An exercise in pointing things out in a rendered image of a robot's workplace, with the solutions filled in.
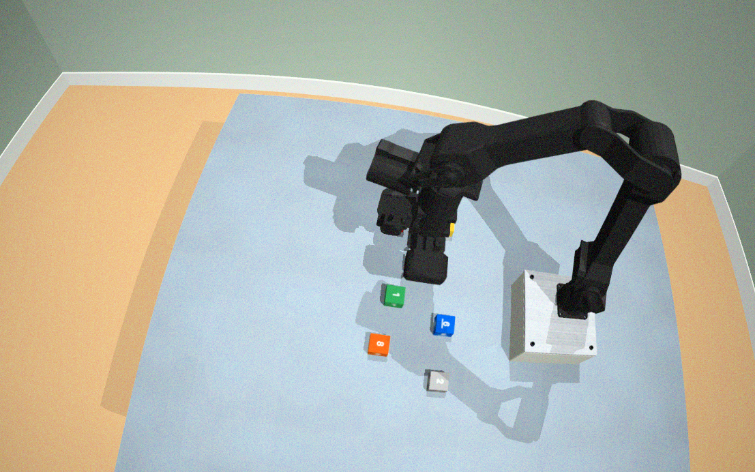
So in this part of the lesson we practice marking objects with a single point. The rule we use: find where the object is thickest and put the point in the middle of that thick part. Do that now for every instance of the orange block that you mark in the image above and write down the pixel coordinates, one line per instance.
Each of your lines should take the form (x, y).
(378, 345)

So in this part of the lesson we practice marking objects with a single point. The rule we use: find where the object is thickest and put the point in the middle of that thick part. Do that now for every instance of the green digit block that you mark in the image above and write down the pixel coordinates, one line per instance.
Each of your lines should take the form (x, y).
(394, 296)

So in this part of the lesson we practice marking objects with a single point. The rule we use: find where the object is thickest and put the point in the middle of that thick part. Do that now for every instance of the blue block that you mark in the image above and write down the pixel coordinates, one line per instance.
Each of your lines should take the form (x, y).
(444, 325)

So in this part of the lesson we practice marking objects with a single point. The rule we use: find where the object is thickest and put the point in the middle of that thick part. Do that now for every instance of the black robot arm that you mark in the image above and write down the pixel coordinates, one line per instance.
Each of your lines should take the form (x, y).
(453, 164)

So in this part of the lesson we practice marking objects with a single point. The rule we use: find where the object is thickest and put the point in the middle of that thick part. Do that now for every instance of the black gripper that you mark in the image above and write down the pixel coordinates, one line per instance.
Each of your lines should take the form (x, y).
(425, 261)

